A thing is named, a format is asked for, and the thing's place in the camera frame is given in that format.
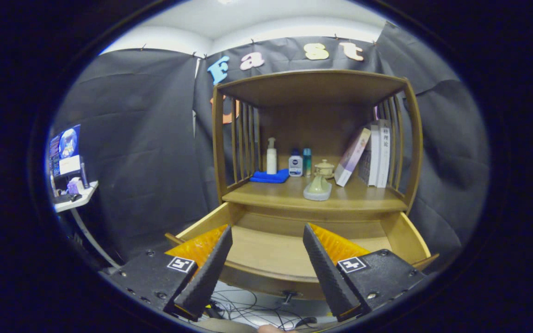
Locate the beige lidded ceramic jar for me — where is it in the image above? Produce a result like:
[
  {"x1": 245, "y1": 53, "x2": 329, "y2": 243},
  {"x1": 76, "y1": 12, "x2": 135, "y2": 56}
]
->
[{"x1": 314, "y1": 159, "x2": 335, "y2": 179}]

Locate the computer monitor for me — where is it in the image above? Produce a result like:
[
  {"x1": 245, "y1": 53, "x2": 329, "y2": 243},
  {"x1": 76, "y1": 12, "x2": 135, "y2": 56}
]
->
[{"x1": 48, "y1": 124, "x2": 82, "y2": 179}]

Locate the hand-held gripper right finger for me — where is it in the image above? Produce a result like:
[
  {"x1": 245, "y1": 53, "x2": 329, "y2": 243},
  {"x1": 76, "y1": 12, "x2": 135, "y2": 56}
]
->
[{"x1": 303, "y1": 223, "x2": 427, "y2": 323}]

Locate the pale green ceramic holder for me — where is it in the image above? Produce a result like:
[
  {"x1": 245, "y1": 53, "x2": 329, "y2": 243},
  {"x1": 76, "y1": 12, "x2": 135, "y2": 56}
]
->
[{"x1": 303, "y1": 173, "x2": 333, "y2": 201}]

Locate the black backdrop cloth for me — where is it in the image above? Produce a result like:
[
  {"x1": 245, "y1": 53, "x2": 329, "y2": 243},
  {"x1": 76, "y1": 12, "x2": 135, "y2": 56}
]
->
[{"x1": 51, "y1": 21, "x2": 489, "y2": 273}]

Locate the purple and white book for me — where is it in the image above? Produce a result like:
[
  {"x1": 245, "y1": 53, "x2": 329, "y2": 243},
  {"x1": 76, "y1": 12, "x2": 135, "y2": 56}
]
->
[{"x1": 334, "y1": 127, "x2": 372, "y2": 187}]

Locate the white pump bottle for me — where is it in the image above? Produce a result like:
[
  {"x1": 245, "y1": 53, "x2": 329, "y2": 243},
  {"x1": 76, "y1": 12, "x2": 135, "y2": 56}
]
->
[{"x1": 266, "y1": 137, "x2": 278, "y2": 175}]

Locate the wooden drawer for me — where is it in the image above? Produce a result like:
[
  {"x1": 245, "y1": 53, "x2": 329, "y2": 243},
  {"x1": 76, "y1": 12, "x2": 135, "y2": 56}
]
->
[{"x1": 165, "y1": 202, "x2": 439, "y2": 303}]

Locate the folded blue cloth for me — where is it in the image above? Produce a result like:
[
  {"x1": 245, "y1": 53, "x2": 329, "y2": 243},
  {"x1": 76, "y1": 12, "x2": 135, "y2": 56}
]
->
[{"x1": 250, "y1": 168, "x2": 290, "y2": 184}]

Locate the wooden countertop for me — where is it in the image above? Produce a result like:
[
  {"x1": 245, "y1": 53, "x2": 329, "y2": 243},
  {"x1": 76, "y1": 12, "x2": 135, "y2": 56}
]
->
[{"x1": 222, "y1": 176, "x2": 408, "y2": 213}]

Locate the white desk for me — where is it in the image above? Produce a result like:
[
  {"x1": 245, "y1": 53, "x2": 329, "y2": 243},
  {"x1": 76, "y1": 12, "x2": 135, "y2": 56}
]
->
[{"x1": 53, "y1": 180, "x2": 121, "y2": 270}]

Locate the tangle of black cables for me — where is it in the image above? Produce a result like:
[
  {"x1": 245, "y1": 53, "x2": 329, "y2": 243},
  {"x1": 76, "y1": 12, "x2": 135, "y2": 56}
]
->
[{"x1": 206, "y1": 289, "x2": 327, "y2": 330}]

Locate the wooden cabinet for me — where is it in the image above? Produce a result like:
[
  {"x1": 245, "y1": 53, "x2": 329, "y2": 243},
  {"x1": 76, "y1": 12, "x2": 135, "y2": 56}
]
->
[{"x1": 165, "y1": 69, "x2": 439, "y2": 303}]

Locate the white bottle with blue cap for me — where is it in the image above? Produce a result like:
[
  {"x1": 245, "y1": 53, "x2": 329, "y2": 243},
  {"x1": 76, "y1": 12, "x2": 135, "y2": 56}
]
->
[{"x1": 289, "y1": 148, "x2": 304, "y2": 178}]

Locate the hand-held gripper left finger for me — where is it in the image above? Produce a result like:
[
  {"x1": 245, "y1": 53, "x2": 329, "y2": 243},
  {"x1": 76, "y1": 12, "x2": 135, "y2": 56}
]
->
[{"x1": 105, "y1": 224, "x2": 233, "y2": 322}]

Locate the plain white book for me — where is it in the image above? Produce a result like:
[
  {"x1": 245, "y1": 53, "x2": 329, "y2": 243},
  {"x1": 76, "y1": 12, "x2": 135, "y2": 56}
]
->
[{"x1": 358, "y1": 124, "x2": 381, "y2": 186}]

